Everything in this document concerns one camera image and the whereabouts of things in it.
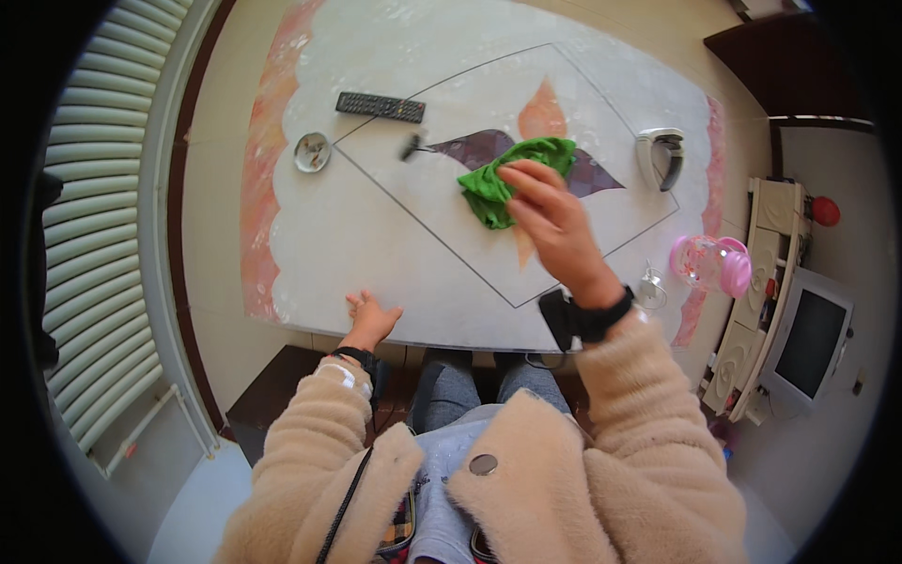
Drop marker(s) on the person's right hand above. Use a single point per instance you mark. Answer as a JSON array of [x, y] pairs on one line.
[[564, 240]]

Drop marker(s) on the person's left hand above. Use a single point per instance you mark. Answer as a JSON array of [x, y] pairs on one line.
[[370, 326]]

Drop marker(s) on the green cleaning cloth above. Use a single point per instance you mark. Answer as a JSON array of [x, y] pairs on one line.
[[493, 194]]

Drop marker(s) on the black wrist band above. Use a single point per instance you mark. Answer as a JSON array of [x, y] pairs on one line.
[[363, 361], [585, 321]]

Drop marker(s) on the person's legs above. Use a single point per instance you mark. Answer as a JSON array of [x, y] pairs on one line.
[[458, 388]]

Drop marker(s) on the dark wooden bench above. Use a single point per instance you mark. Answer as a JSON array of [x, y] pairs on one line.
[[282, 395]]

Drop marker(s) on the pink baby bottle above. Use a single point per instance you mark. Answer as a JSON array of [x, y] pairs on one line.
[[708, 264]]

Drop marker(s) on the small dark object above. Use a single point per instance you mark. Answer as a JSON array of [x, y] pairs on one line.
[[410, 146]]

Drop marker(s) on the round glass ashtray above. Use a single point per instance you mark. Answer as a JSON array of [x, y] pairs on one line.
[[312, 151]]

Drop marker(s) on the cream carved tv cabinet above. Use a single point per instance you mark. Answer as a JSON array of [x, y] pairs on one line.
[[764, 282]]

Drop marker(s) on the person's body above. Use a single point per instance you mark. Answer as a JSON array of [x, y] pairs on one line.
[[493, 500]]

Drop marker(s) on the black remote control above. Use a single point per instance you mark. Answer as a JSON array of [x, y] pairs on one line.
[[380, 106]]

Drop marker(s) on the white radiator pipes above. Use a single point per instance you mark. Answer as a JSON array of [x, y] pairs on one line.
[[151, 423]]

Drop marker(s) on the red ball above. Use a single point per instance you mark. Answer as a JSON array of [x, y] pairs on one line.
[[825, 211]]

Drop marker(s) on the grey crt television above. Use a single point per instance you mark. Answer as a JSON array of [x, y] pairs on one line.
[[810, 338]]

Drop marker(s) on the dark wooden furniture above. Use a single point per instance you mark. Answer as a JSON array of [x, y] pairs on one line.
[[789, 63]]

